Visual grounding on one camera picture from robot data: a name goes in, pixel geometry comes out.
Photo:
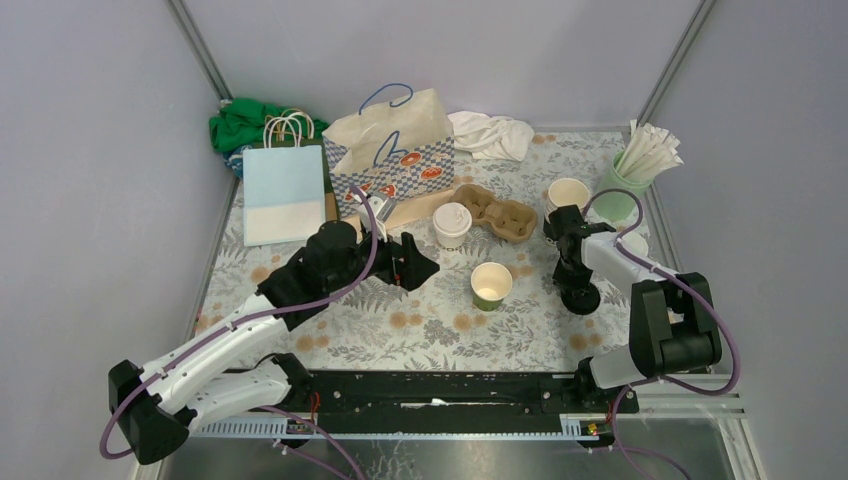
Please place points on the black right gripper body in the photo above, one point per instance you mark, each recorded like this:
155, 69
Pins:
569, 274

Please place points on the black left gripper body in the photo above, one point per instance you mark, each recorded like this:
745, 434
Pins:
384, 264

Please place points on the stack of black paper cups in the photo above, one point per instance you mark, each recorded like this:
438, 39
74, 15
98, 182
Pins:
566, 192

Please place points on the white coffee lid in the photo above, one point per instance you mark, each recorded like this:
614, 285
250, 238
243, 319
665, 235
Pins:
452, 219

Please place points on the green paper coffee cup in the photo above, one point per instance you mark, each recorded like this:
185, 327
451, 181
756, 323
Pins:
491, 283

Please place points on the blue checkered paper bag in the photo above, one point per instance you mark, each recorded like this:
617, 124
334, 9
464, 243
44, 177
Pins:
403, 148

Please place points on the white paper coffee cup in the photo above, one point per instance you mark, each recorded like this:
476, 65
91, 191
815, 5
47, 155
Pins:
451, 241

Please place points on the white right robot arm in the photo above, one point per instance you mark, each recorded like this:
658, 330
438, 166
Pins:
670, 327

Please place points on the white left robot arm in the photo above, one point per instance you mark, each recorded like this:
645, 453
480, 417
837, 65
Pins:
159, 404

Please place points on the black coffee lid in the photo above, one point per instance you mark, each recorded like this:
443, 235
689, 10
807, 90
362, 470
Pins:
581, 301

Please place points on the green straw holder cup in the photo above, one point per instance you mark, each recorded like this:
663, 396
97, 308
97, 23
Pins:
610, 202

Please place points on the stack of brown cup carriers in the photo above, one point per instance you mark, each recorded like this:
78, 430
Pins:
509, 220

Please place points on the stack of white lids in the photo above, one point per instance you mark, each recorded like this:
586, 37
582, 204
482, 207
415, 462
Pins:
636, 244

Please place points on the floral tablecloth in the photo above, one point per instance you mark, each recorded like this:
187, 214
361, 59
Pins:
437, 327

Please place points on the white cloth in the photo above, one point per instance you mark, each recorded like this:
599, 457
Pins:
491, 137

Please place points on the bundle of white wrapped straws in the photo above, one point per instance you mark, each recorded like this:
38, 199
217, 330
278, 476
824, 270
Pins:
650, 151

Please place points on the light blue paper bag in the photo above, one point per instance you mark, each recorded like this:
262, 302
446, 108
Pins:
272, 225

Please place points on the green cloth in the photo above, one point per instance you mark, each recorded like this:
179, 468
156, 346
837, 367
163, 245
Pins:
242, 121

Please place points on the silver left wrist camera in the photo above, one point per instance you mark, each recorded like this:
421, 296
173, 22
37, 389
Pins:
378, 206

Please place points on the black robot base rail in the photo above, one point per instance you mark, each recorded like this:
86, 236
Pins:
426, 402

